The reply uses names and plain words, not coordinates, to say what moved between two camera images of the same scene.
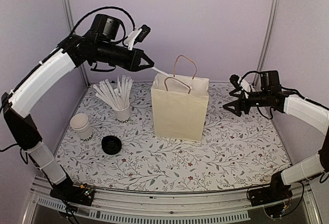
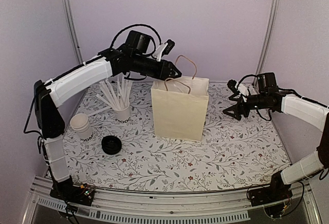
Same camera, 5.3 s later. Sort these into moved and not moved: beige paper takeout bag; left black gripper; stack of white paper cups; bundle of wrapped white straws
Moved: left black gripper
Not moved: stack of white paper cups; bundle of wrapped white straws; beige paper takeout bag
